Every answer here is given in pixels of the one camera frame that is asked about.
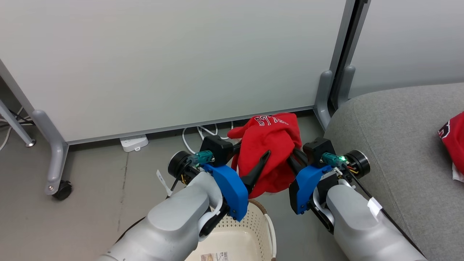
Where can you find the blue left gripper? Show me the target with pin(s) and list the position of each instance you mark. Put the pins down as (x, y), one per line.
(228, 188)

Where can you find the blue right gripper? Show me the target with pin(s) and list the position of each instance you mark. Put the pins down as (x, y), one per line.
(306, 183)

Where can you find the red hooded sweatshirt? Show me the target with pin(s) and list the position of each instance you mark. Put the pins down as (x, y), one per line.
(268, 139)

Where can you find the red basketball jersey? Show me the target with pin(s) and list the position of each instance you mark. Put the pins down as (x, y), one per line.
(455, 145)

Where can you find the white garment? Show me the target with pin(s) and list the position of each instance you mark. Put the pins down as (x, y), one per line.
(459, 174)

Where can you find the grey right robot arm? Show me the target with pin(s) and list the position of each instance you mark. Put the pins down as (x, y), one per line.
(355, 224)

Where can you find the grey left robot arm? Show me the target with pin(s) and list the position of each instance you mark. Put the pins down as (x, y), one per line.
(174, 224)

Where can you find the grey fabric sofa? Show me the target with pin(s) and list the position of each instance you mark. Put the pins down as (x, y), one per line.
(398, 127)

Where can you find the beige plastic laundry basket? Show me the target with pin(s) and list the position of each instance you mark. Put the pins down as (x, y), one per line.
(239, 232)

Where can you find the barcode sticker label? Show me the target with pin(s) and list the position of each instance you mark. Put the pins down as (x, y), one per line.
(215, 256)

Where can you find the white power strip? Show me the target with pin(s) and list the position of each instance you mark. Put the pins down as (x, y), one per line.
(133, 143)

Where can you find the large white partition panel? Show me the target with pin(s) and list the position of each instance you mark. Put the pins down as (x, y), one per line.
(174, 58)

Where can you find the narrow white partition panel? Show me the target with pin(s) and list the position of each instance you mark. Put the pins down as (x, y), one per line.
(409, 40)

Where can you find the black caster wheel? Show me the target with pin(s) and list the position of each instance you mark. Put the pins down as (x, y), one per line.
(63, 191)

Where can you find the grey partition foot with caster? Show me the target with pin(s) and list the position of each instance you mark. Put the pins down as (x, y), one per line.
(56, 152)

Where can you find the grey metal table leg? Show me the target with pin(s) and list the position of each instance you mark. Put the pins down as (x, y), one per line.
(12, 125)

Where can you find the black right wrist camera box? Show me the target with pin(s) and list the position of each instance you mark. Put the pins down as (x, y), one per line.
(319, 148)

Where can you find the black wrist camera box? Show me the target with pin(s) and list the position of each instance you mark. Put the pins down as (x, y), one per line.
(217, 148)
(319, 148)

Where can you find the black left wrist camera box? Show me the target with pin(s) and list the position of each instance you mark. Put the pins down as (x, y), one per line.
(217, 148)

